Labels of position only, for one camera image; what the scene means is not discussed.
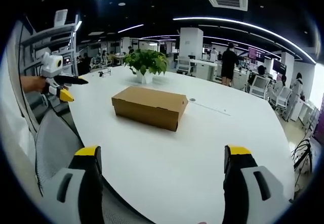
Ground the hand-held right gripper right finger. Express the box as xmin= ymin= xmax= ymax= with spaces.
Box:
xmin=222 ymin=144 xmax=296 ymax=224

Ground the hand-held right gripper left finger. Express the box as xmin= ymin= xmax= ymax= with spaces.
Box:
xmin=42 ymin=145 xmax=104 ymax=224

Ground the brown cardboard shoe box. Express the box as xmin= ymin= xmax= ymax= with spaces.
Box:
xmin=111 ymin=85 xmax=189 ymax=132

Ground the person's left hand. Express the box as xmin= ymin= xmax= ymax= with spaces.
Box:
xmin=20 ymin=75 xmax=50 ymax=93

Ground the grey metal shelving rack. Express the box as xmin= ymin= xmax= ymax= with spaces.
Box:
xmin=19 ymin=9 xmax=83 ymax=77

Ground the grey mesh office chair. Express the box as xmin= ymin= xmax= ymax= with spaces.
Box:
xmin=34 ymin=100 xmax=84 ymax=197

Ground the white plant pot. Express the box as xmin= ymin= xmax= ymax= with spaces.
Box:
xmin=136 ymin=69 xmax=154 ymax=84

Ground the green potted plant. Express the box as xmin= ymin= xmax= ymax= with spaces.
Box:
xmin=123 ymin=49 xmax=169 ymax=76

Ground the white office chair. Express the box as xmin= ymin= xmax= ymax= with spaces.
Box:
xmin=270 ymin=86 xmax=292 ymax=113
xmin=249 ymin=74 xmax=271 ymax=100
xmin=176 ymin=56 xmax=192 ymax=74

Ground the white square pillar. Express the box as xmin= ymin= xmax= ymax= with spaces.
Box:
xmin=179 ymin=27 xmax=204 ymax=58

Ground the wall display screen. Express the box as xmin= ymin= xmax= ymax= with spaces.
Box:
xmin=248 ymin=46 xmax=264 ymax=63

